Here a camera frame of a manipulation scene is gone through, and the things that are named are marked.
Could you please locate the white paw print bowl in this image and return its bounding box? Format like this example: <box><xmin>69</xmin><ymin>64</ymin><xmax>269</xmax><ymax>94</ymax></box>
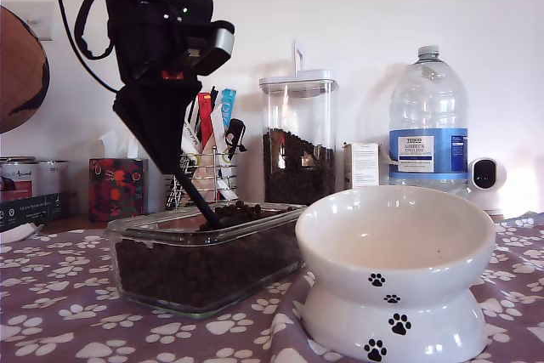
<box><xmin>294</xmin><ymin>185</ymin><xmax>497</xmax><ymax>363</ymax></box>

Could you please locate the grey paw print cloth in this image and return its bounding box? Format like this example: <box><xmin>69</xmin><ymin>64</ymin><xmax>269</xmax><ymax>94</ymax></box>
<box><xmin>0</xmin><ymin>211</ymin><xmax>544</xmax><ymax>363</ymax></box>

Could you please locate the white wall switch plate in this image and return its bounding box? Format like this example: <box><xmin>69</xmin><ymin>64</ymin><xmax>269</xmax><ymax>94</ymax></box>
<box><xmin>25</xmin><ymin>0</ymin><xmax>55</xmax><ymax>42</ymax></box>

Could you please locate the brown cat kibble heap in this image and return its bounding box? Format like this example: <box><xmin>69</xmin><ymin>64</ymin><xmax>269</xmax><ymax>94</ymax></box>
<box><xmin>114</xmin><ymin>200</ymin><xmax>303</xmax><ymax>309</ymax></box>

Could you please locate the plain white sachet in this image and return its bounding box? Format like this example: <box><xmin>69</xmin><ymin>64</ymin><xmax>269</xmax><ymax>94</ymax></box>
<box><xmin>211</xmin><ymin>105</ymin><xmax>231</xmax><ymax>156</ymax></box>

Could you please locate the white sachet green print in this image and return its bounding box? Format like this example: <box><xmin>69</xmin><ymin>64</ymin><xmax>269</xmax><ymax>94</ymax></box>
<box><xmin>181</xmin><ymin>121</ymin><xmax>200</xmax><ymax>154</ymax></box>

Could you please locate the white labelled tin can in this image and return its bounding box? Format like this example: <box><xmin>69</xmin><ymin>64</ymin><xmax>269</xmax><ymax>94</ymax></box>
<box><xmin>37</xmin><ymin>160</ymin><xmax>70</xmax><ymax>195</ymax></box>
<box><xmin>0</xmin><ymin>157</ymin><xmax>40</xmax><ymax>203</ymax></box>

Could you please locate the chrome wire basket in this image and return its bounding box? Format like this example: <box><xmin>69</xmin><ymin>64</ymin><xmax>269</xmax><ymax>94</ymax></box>
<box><xmin>164</xmin><ymin>141</ymin><xmax>240</xmax><ymax>211</ymax></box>

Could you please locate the large clear water bottle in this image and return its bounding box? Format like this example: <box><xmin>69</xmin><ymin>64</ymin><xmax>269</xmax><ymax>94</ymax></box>
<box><xmin>388</xmin><ymin>44</ymin><xmax>470</xmax><ymax>199</ymax></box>

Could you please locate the thick black cable loop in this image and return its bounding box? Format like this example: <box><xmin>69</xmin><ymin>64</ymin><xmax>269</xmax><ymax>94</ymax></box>
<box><xmin>74</xmin><ymin>0</ymin><xmax>116</xmax><ymax>61</ymax></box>

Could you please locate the black clip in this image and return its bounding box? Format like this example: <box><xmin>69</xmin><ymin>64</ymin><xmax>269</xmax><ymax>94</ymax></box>
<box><xmin>224</xmin><ymin>118</ymin><xmax>248</xmax><ymax>156</ymax></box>

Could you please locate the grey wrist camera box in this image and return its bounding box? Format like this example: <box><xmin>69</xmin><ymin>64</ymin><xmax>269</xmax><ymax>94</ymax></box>
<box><xmin>180</xmin><ymin>20</ymin><xmax>236</xmax><ymax>78</ymax></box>

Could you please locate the black straw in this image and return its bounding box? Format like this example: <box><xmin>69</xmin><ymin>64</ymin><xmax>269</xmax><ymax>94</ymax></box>
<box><xmin>188</xmin><ymin>97</ymin><xmax>201</xmax><ymax>128</ymax></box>

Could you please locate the dark printed cardboard box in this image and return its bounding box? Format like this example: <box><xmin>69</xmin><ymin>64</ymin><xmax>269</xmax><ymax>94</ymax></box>
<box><xmin>0</xmin><ymin>191</ymin><xmax>71</xmax><ymax>233</ymax></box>

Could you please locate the brown globe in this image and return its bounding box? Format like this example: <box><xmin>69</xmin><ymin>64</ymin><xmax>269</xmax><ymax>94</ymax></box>
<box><xmin>0</xmin><ymin>5</ymin><xmax>51</xmax><ymax>134</ymax></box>

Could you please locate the blue sachet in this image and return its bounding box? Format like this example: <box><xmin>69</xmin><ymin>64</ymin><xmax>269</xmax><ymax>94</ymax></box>
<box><xmin>219</xmin><ymin>88</ymin><xmax>238</xmax><ymax>127</ymax></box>

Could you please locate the floral tissue box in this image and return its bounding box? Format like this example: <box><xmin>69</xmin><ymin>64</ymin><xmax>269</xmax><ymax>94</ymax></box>
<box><xmin>88</xmin><ymin>131</ymin><xmax>149</xmax><ymax>223</ymax></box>

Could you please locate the red sachet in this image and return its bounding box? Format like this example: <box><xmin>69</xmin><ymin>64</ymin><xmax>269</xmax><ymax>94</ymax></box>
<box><xmin>197</xmin><ymin>91</ymin><xmax>216</xmax><ymax>154</ymax></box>

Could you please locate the beige pouch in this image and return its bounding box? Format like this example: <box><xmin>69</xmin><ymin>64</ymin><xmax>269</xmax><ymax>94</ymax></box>
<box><xmin>189</xmin><ymin>152</ymin><xmax>223</xmax><ymax>204</ymax></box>

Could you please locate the black plastic measuring scoop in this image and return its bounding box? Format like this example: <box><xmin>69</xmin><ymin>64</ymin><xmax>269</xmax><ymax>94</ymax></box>
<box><xmin>174</xmin><ymin>170</ymin><xmax>223</xmax><ymax>231</ymax></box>

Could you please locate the small white carton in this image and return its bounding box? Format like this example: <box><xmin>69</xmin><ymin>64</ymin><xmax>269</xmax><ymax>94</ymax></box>
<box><xmin>343</xmin><ymin>142</ymin><xmax>381</xmax><ymax>191</ymax></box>

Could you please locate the tall clear kibble jar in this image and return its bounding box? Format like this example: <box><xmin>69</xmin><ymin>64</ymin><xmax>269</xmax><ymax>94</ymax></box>
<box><xmin>258</xmin><ymin>38</ymin><xmax>340</xmax><ymax>207</ymax></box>

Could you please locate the small white round camera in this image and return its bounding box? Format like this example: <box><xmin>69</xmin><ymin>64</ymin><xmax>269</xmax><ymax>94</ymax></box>
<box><xmin>466</xmin><ymin>156</ymin><xmax>508</xmax><ymax>216</ymax></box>

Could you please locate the rectangular glass food container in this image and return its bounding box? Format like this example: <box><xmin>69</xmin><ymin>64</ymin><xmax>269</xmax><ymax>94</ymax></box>
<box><xmin>105</xmin><ymin>201</ymin><xmax>308</xmax><ymax>320</ymax></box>

